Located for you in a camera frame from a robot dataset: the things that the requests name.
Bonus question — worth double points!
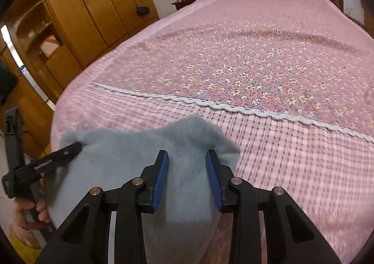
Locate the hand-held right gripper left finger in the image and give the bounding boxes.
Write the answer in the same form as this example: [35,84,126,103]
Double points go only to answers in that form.
[35,150,170,264]

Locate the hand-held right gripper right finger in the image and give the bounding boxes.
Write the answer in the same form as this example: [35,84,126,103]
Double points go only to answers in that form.
[205,149,341,264]

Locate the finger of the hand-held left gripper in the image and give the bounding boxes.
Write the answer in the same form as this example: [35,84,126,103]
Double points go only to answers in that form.
[31,142,82,174]

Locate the grey pants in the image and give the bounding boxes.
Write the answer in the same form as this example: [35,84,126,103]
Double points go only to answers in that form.
[44,115,241,264]

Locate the person's left forearm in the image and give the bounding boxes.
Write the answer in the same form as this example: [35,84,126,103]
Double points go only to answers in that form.
[9,221,44,250]

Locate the person's left hand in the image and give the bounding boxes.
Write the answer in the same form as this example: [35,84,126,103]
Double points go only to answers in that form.
[13,197,54,231]

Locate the black stand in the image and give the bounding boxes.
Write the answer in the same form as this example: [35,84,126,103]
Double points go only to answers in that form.
[4,108,27,194]

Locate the dark cloth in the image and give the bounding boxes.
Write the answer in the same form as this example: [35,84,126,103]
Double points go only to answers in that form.
[0,59,19,107]

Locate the silver metal strip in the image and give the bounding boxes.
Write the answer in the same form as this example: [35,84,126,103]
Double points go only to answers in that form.
[0,25,56,111]

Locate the white and red shelf item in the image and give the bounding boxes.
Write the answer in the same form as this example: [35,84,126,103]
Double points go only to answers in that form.
[40,34,62,57]

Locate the pink floral bedspread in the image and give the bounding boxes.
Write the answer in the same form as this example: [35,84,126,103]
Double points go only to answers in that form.
[50,0,374,264]

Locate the wooden wardrobe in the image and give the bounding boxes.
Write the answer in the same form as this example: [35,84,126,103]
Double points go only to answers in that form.
[0,0,160,159]

